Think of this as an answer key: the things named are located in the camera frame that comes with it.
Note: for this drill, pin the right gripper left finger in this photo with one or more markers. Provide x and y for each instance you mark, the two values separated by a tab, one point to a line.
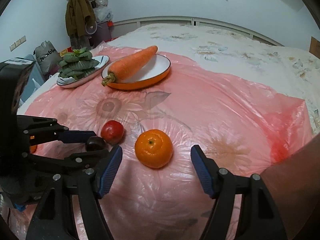
53	217

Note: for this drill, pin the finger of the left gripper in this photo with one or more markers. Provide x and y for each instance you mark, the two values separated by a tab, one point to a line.
75	162
68	136

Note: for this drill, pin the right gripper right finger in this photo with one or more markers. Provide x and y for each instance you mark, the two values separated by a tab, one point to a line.
259	217

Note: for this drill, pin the dark plum back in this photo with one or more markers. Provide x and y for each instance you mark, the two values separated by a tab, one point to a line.
95	143

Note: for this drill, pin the red apple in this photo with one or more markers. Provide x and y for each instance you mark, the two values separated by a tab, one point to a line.
112	132

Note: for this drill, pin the large orange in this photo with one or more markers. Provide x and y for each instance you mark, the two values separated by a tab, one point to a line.
154	148

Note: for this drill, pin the lone orange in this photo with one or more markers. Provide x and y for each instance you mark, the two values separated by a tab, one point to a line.
33	148

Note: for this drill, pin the person forearm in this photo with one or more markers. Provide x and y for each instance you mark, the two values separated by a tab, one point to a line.
294	186

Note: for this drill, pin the grey plate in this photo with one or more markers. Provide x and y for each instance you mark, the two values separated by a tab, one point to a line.
71	83

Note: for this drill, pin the light blue suitcase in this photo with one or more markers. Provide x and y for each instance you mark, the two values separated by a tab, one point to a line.
36	80

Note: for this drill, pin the pile of green leaves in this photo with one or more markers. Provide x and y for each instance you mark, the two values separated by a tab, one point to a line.
77	64

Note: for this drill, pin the grey printed bag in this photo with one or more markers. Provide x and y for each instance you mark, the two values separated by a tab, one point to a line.
47	57

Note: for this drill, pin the orange carrot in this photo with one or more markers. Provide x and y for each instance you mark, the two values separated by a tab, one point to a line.
128	66

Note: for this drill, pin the orange rimmed white plate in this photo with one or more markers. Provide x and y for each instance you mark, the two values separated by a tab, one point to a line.
153	72

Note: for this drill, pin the pink plastic sheet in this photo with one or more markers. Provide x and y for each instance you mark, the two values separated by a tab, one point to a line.
164	203

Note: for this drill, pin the purple bin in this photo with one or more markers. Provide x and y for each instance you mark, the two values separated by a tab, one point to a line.
102	34

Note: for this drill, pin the olive green hanging coat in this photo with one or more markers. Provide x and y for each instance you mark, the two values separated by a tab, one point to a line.
78	14

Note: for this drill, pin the floral bed quilt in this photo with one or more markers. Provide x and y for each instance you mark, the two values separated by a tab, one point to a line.
225	50

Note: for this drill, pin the wooden headboard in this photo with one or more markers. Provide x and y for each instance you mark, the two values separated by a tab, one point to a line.
315	47

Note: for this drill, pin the wall switch panel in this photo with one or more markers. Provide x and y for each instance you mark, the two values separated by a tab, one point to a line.
18	43

